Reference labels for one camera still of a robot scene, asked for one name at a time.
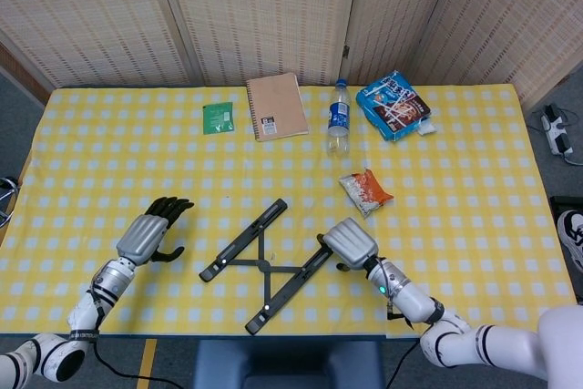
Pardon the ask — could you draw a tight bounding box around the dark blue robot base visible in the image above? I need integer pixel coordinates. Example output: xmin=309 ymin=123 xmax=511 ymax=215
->
xmin=193 ymin=339 xmax=386 ymax=389

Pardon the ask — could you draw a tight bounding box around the chrome stool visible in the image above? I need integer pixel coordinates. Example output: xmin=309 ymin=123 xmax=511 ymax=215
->
xmin=0 ymin=177 xmax=19 ymax=226

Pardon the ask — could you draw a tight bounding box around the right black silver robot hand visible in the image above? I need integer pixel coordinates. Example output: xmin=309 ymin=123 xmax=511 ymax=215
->
xmin=317 ymin=217 xmax=379 ymax=271

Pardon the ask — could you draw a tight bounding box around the orange white snack bag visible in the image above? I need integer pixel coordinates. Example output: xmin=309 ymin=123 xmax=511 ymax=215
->
xmin=338 ymin=168 xmax=395 ymax=219

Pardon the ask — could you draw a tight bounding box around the black white sneaker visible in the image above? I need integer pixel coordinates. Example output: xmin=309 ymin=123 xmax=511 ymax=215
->
xmin=557 ymin=210 xmax=583 ymax=271

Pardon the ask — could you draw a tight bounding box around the black folding laptop stand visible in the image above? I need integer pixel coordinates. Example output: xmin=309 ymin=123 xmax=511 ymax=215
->
xmin=199 ymin=198 xmax=336 ymax=334

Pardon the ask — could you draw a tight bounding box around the blue snack box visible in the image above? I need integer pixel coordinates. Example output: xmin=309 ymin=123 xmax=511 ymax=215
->
xmin=354 ymin=69 xmax=437 ymax=142

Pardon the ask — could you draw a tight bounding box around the black power cable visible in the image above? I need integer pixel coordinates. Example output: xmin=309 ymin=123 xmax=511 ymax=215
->
xmin=92 ymin=341 xmax=196 ymax=384
xmin=384 ymin=338 xmax=421 ymax=389

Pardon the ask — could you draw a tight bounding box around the clear bottle with blue label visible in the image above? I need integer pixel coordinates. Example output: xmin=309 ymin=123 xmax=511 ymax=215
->
xmin=325 ymin=78 xmax=352 ymax=158

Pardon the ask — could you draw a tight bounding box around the white power strip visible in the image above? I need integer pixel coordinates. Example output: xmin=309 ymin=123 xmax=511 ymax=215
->
xmin=540 ymin=105 xmax=575 ymax=157

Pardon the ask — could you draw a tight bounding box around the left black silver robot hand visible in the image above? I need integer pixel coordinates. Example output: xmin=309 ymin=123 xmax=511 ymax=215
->
xmin=116 ymin=196 xmax=196 ymax=268

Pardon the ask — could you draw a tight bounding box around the green foil packet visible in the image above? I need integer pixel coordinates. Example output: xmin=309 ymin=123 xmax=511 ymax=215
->
xmin=202 ymin=101 xmax=237 ymax=136

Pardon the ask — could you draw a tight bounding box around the yellow white checkered tablecloth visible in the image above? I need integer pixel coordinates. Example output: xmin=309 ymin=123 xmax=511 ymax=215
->
xmin=0 ymin=83 xmax=583 ymax=341

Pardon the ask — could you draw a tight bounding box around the woven bamboo folding screen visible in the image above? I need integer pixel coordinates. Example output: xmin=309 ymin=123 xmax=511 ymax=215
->
xmin=0 ymin=0 xmax=583 ymax=107

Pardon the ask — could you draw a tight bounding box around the brown spiral notebook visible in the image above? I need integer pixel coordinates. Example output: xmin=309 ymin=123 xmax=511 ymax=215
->
xmin=245 ymin=71 xmax=311 ymax=143

